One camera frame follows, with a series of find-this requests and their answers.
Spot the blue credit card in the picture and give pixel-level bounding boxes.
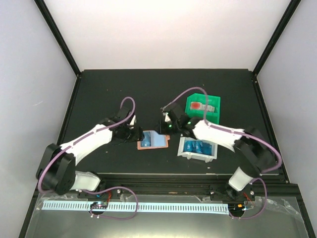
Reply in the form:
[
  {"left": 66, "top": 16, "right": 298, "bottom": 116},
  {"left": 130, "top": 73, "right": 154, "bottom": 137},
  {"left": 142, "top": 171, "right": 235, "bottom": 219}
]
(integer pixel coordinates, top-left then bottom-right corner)
[{"left": 140, "top": 131, "right": 151, "bottom": 147}]

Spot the pink card holder wallet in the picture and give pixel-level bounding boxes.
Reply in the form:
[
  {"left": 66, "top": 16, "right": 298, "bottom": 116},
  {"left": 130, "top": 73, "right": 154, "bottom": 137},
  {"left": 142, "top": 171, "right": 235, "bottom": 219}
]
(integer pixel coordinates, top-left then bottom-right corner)
[{"left": 137, "top": 130, "right": 170, "bottom": 150}]

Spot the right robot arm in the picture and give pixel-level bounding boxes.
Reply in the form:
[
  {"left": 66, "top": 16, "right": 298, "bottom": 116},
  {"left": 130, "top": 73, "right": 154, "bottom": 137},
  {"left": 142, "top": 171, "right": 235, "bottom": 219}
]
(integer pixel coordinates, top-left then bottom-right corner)
[{"left": 157, "top": 103, "right": 277, "bottom": 200}]

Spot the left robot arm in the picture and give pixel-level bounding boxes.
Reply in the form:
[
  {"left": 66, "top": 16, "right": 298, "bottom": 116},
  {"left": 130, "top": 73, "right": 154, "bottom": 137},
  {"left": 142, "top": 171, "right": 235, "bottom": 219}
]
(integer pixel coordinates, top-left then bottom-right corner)
[{"left": 36, "top": 107, "right": 144, "bottom": 198}]

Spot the red white cards stack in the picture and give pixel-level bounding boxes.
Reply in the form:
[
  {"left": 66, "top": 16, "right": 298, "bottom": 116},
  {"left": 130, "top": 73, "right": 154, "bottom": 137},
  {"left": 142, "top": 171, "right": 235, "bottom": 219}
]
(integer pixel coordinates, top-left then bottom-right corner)
[{"left": 190, "top": 102, "right": 215, "bottom": 113}]

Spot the blue cards stack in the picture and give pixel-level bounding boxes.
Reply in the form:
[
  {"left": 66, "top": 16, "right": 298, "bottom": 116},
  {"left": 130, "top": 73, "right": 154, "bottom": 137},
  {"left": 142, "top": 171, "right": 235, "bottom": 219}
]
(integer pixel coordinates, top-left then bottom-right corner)
[{"left": 183, "top": 140, "right": 212, "bottom": 156}]

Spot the white storage bin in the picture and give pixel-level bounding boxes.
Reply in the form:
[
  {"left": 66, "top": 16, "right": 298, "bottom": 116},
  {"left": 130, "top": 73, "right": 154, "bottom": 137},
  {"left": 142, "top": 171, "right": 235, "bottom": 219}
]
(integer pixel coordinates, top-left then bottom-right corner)
[{"left": 177, "top": 136, "right": 218, "bottom": 163}]

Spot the green storage bin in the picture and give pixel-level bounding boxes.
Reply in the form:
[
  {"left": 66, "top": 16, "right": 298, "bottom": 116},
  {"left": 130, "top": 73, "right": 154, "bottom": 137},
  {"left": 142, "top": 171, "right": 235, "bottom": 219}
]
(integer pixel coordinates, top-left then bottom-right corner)
[{"left": 185, "top": 93, "right": 221, "bottom": 124}]

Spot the small circuit board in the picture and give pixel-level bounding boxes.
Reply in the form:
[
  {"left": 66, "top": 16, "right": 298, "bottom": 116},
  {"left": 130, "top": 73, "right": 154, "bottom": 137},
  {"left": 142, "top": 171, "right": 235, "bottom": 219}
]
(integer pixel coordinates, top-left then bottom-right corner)
[{"left": 90, "top": 201, "right": 108, "bottom": 209}]

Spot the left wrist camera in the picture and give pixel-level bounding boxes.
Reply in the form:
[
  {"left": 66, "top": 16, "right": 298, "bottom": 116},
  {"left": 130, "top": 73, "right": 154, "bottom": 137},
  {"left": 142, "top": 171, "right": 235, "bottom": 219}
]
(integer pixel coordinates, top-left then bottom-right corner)
[{"left": 129, "top": 115, "right": 137, "bottom": 128}]

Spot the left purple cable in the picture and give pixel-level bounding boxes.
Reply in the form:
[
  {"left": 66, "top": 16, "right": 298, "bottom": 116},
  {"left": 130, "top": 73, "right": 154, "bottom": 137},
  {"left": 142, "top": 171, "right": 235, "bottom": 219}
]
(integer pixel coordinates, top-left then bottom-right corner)
[{"left": 37, "top": 96, "right": 138, "bottom": 221}]

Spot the purple cable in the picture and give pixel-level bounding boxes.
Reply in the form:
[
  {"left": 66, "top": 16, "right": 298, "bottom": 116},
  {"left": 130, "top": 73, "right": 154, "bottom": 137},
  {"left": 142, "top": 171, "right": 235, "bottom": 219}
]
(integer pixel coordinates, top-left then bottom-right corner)
[
  {"left": 37, "top": 96, "right": 138, "bottom": 221},
  {"left": 160, "top": 86, "right": 283, "bottom": 220}
]

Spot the black aluminium rail frame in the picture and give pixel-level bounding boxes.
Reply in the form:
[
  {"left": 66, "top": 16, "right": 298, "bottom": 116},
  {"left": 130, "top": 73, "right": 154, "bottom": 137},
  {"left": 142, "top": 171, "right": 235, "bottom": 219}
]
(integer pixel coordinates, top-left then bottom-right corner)
[{"left": 37, "top": 173, "right": 308, "bottom": 199}]

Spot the light blue slotted cable duct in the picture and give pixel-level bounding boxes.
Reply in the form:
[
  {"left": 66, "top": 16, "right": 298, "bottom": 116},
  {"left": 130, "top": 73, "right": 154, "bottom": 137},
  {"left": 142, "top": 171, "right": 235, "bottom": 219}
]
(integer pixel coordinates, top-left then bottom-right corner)
[{"left": 42, "top": 200, "right": 229, "bottom": 215}]

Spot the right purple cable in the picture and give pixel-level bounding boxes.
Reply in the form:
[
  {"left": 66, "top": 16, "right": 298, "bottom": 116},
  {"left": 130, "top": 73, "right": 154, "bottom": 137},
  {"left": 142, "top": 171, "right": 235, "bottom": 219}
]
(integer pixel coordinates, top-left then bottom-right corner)
[{"left": 160, "top": 86, "right": 283, "bottom": 220}]

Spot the left frame post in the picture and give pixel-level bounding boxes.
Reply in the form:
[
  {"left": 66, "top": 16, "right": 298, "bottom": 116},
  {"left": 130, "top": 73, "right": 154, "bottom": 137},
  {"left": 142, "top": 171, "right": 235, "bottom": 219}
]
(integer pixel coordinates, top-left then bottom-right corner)
[{"left": 34, "top": 0, "right": 81, "bottom": 77}]

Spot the frame post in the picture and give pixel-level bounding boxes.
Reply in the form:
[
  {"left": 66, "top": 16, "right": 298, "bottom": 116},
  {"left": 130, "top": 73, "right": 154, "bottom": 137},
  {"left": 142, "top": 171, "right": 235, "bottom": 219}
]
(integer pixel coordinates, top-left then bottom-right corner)
[
  {"left": 253, "top": 0, "right": 301, "bottom": 76},
  {"left": 34, "top": 0, "right": 81, "bottom": 77}
]

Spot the right frame post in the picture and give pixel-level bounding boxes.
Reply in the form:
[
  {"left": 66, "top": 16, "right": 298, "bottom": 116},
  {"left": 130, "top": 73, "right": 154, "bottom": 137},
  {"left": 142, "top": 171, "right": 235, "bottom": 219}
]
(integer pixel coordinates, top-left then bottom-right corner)
[{"left": 253, "top": 0, "right": 301, "bottom": 76}]

